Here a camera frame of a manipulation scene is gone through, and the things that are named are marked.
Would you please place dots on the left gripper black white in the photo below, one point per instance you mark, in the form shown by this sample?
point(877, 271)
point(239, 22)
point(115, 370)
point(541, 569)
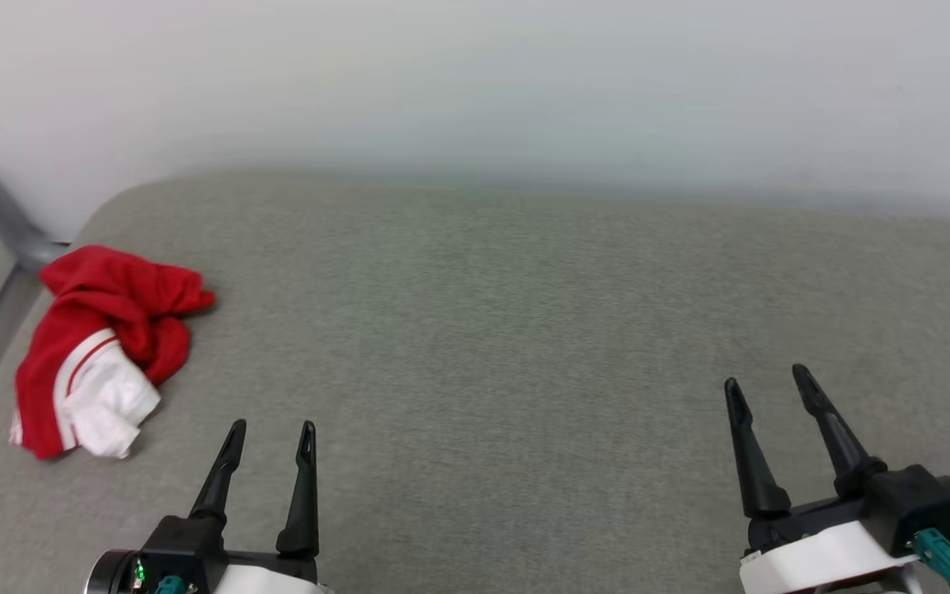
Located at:
point(186, 549)

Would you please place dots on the grey fabric sofa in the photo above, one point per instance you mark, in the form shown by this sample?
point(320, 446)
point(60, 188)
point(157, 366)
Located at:
point(483, 330)

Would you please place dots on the red and white basketball jersey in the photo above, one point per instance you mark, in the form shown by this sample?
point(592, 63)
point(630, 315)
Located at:
point(112, 297)

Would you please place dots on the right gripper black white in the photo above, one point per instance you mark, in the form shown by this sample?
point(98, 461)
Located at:
point(895, 503)

